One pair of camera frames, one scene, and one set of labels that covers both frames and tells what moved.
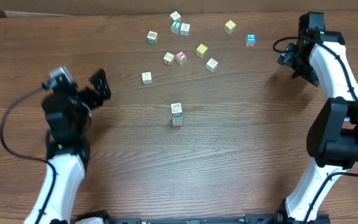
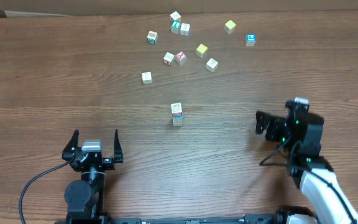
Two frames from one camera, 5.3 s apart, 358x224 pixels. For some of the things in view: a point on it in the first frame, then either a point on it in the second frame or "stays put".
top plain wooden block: [174, 16] stays put
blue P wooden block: [250, 40] stays put
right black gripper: [295, 62] -> [276, 129]
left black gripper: [87, 96] -> [92, 158]
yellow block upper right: [229, 27] stays put
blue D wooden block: [177, 122] stays put
